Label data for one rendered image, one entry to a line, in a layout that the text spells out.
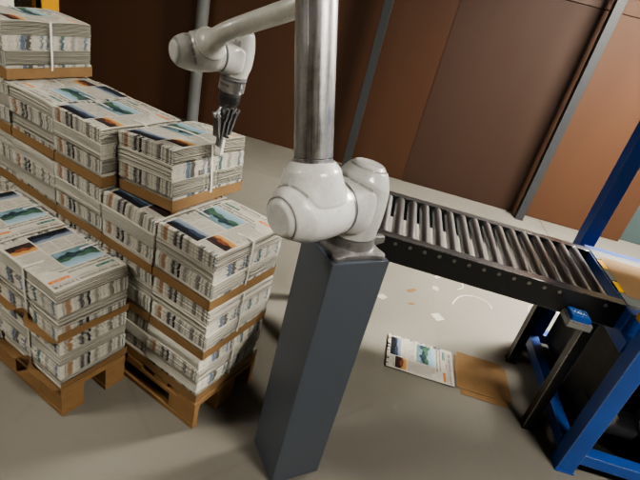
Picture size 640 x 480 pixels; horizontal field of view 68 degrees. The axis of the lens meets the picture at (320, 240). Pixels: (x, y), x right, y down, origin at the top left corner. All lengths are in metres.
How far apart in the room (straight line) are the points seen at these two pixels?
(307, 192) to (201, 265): 0.63
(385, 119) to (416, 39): 0.81
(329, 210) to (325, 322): 0.42
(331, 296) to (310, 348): 0.20
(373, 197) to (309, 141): 0.26
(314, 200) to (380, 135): 4.06
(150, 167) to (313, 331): 0.82
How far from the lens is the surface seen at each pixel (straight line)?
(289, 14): 1.47
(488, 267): 2.15
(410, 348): 2.81
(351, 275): 1.41
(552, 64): 5.20
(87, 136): 1.96
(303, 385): 1.65
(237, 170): 1.97
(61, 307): 1.86
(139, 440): 2.12
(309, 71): 1.17
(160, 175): 1.77
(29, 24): 2.35
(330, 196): 1.18
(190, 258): 1.70
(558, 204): 5.59
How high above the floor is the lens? 1.68
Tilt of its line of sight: 28 degrees down
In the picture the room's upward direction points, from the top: 14 degrees clockwise
